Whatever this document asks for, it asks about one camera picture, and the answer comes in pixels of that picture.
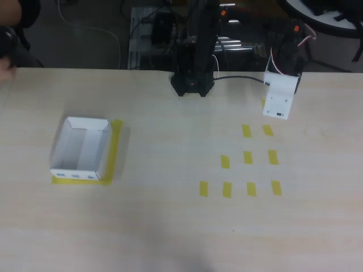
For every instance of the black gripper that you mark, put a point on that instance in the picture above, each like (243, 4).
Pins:
(287, 66)

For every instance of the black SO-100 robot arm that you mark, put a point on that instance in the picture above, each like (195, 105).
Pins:
(198, 56)

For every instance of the white cardboard box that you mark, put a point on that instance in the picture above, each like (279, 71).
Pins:
(93, 147)

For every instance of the person's bare hand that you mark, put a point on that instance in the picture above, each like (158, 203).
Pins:
(6, 72)

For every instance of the aluminium profile rack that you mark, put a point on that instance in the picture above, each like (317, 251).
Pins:
(241, 42)

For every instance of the short yellow tape mark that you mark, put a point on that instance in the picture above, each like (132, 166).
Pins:
(276, 188)
(246, 131)
(251, 189)
(263, 102)

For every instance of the round white table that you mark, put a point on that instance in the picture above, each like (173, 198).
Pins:
(323, 18)

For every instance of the black bag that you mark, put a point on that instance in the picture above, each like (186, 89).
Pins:
(347, 15)

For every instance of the long yellow tape strip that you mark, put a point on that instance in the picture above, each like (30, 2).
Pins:
(73, 182)
(114, 147)

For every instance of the person in dark clothing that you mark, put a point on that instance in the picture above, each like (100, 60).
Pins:
(25, 56)

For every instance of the white gripper camera mount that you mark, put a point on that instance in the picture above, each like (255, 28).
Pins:
(279, 96)

